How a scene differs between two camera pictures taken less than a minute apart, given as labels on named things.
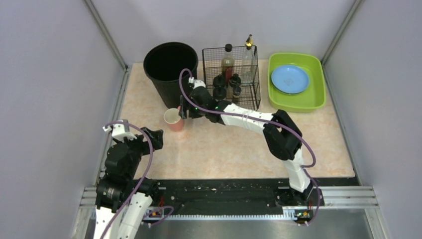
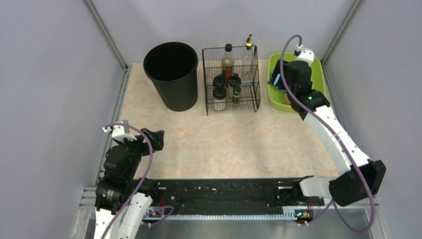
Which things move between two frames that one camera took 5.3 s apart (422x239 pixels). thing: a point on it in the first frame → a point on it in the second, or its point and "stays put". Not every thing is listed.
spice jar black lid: x=219 y=81 stays put
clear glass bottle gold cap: x=249 y=64 stays put
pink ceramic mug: x=174 y=122 → x=286 y=100
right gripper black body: x=183 y=107 → x=283 y=82
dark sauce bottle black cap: x=228 y=63 stays put
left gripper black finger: x=156 y=137 stays put
